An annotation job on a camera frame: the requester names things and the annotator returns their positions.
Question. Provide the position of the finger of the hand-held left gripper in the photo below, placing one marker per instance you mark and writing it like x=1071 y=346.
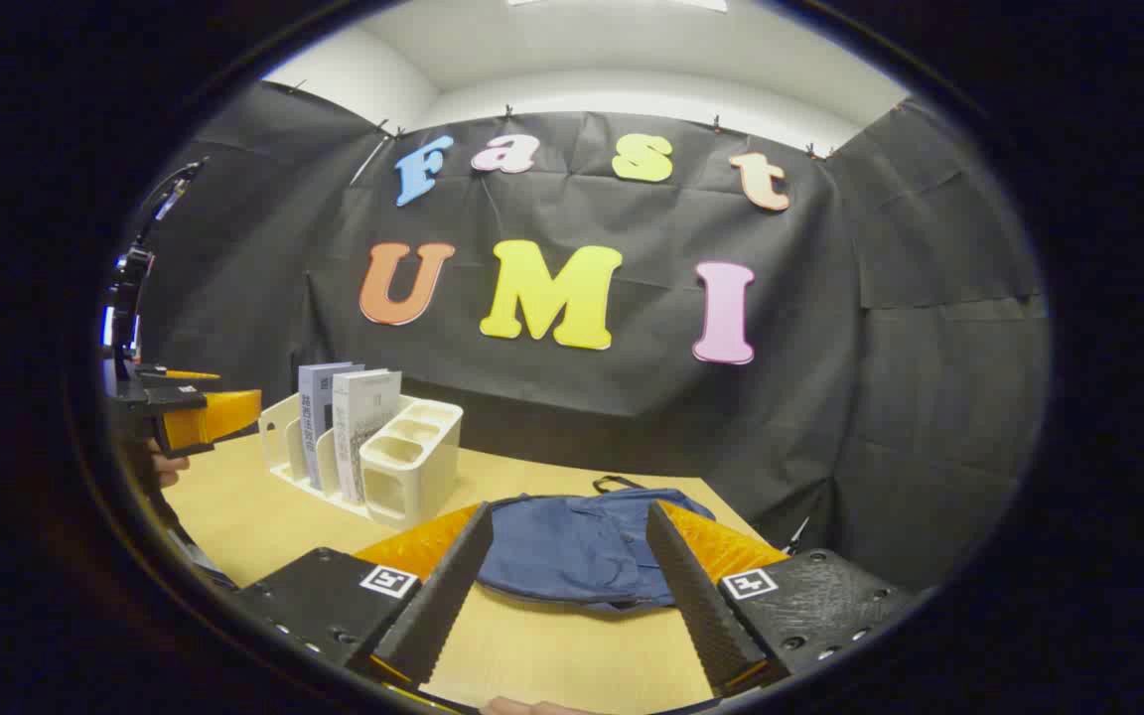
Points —
x=160 y=377
x=175 y=402

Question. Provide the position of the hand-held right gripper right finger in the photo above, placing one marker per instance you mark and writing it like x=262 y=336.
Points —
x=696 y=606

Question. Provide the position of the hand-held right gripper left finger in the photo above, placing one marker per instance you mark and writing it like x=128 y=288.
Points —
x=443 y=596

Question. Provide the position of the white plastic bookshelf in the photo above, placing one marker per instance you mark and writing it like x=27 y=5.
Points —
x=413 y=467

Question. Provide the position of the blue schoolbag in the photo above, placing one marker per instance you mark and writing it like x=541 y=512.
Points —
x=572 y=551

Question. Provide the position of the blue-grey book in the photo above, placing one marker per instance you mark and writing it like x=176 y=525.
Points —
x=317 y=417

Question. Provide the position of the white-grey book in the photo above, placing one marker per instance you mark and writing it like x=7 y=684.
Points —
x=363 y=417

